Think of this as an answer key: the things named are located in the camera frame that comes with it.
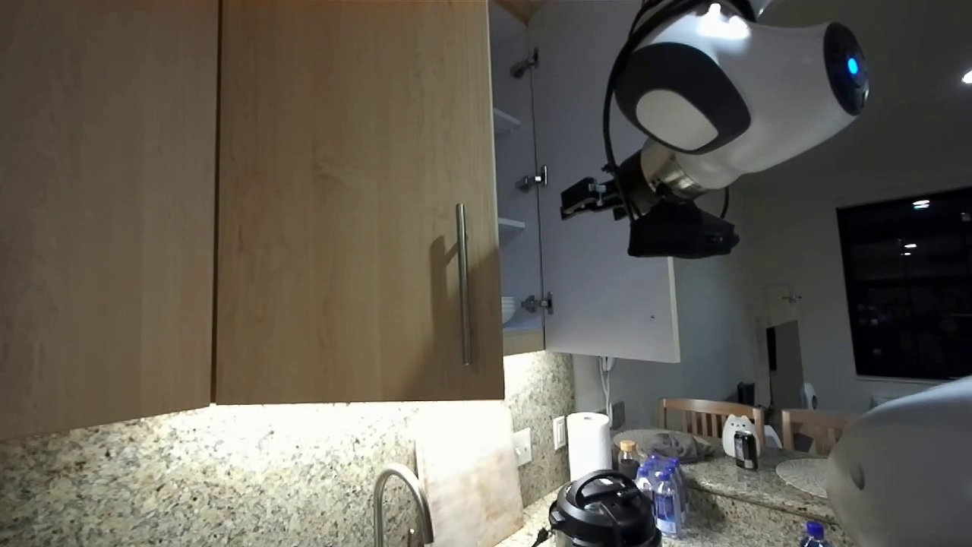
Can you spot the round woven placemat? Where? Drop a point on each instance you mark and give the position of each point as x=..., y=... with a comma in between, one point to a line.
x=803, y=477

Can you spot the pack of water bottles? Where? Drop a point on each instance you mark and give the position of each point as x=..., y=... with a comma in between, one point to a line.
x=667, y=497

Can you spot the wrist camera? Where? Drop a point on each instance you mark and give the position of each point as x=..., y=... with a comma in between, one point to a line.
x=680, y=232

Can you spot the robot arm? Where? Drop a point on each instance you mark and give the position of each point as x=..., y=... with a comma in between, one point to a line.
x=790, y=83

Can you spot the black pressure cooker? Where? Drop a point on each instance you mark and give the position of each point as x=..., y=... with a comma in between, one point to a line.
x=604, y=513

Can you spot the water bottle with blue cap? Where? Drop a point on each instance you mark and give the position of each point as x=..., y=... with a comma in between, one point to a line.
x=814, y=535

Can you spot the paper towel roll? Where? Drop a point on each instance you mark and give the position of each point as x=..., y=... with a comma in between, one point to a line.
x=589, y=447

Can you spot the wooden chair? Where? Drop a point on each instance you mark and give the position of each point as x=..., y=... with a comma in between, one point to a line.
x=816, y=433
x=710, y=422

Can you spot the dark sauce bottle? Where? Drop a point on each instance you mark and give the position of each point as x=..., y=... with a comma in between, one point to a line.
x=627, y=462

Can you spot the dark window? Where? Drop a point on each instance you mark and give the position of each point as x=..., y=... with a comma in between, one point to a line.
x=911, y=289

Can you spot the grey cloth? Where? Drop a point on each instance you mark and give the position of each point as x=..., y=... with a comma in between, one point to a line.
x=668, y=444

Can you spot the pale wooden cutting board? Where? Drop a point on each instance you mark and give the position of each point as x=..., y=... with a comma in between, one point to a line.
x=467, y=486

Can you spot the white switch plate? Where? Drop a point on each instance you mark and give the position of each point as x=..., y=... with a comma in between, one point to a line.
x=560, y=433

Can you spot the white wall socket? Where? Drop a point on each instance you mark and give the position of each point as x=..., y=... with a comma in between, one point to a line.
x=522, y=447

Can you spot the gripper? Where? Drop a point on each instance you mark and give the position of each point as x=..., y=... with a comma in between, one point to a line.
x=629, y=190

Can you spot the silver tap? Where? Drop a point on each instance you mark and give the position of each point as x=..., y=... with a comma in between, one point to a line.
x=406, y=494

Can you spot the wooden wall cabinet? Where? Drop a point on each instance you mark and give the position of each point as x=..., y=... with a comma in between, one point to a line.
x=304, y=190

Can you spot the black can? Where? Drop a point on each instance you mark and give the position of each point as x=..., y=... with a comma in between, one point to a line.
x=746, y=450

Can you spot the white cat figure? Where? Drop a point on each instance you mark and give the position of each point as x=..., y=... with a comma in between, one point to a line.
x=740, y=425

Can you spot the open white-backed cabinet door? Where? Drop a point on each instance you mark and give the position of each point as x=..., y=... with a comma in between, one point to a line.
x=600, y=289

